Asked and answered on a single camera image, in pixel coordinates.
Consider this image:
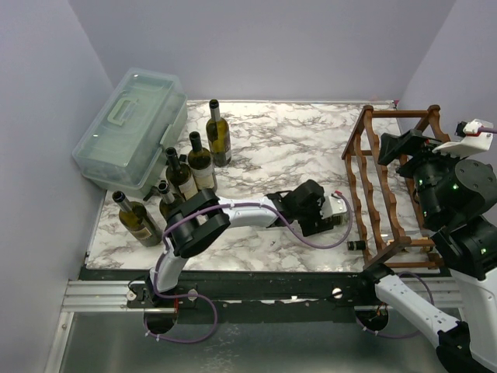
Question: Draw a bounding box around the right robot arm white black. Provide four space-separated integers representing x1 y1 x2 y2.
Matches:
357 130 496 372

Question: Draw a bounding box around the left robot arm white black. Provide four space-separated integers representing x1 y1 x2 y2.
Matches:
145 180 350 307

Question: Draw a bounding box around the brown wooden wine rack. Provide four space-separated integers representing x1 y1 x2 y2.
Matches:
341 103 454 271

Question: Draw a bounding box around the green bottle white label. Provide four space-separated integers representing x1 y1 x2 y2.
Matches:
187 131 217 192

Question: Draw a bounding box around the rear green wine bottle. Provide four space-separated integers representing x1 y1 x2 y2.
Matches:
206 99 231 167

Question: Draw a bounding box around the green wine bottle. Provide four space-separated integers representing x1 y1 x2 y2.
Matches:
158 180 185 220
112 190 162 247
206 99 231 167

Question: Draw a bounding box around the dark green bottle middle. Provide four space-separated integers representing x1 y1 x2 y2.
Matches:
165 147 198 200

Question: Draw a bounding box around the front green wine bottle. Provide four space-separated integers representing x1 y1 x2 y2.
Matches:
158 180 185 220

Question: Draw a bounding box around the leftmost green wine bottle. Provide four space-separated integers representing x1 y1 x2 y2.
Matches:
112 190 162 247

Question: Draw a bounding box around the translucent plastic storage box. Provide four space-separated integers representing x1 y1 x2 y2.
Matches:
72 68 187 199

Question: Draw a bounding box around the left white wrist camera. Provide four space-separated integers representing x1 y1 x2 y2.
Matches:
321 192 349 226

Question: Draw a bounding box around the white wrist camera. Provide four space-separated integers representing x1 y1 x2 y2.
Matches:
433 119 496 159
321 192 349 226

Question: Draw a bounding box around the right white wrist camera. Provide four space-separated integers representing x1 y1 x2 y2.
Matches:
433 119 496 159

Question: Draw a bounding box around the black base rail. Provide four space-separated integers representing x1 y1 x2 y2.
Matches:
79 268 387 331

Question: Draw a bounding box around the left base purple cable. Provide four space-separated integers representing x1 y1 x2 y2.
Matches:
144 291 220 343

